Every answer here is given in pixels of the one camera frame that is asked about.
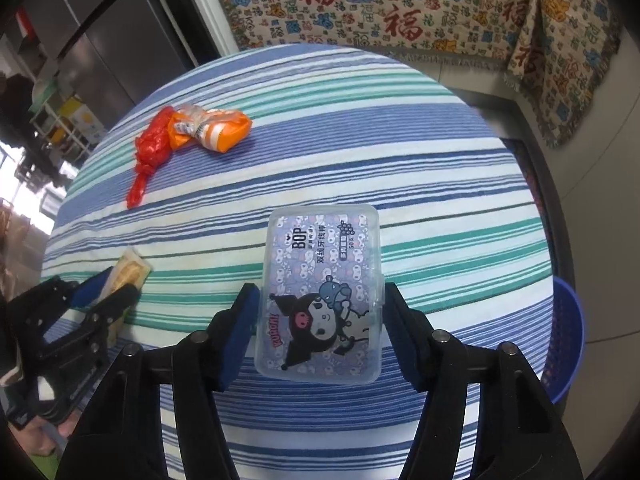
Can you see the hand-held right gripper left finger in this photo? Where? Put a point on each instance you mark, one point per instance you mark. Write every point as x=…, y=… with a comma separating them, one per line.
x=235, y=345

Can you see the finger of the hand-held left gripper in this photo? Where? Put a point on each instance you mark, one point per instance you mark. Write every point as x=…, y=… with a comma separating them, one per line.
x=115, y=305
x=92, y=287

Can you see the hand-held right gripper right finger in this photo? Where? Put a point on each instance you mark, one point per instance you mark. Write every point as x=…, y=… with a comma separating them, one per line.
x=405, y=345

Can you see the person's left hand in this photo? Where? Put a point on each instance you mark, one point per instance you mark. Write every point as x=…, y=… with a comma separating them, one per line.
x=45, y=435

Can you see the round striped table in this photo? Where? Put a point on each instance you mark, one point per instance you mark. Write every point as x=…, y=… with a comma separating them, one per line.
x=350, y=170

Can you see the orange white wrapper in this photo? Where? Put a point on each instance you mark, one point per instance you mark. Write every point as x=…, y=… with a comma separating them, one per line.
x=225, y=130

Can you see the green basin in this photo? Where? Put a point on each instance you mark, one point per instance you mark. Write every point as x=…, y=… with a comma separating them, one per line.
x=45, y=95

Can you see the yellow cardboard box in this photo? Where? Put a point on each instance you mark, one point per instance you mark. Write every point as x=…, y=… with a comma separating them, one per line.
x=80, y=120

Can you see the clear plastic box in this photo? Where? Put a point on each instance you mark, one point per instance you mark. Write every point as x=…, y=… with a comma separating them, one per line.
x=320, y=285

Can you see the blue plastic basket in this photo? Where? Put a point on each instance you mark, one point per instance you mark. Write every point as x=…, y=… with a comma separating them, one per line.
x=565, y=340

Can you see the dark floor mat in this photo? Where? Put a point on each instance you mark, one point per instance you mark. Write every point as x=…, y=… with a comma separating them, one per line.
x=525, y=165

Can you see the beige food wrapper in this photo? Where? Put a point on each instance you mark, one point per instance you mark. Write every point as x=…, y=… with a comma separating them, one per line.
x=131, y=270

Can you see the grey refrigerator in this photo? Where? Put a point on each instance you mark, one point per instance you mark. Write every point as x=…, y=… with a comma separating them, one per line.
x=125, y=35

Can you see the white shelf rack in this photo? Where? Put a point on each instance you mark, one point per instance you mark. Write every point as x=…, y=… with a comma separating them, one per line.
x=50, y=125

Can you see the printed patterned cloth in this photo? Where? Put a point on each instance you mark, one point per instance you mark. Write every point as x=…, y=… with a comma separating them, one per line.
x=375, y=10

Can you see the red twisted plastic bag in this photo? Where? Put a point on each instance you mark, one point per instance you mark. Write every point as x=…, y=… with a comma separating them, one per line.
x=150, y=150

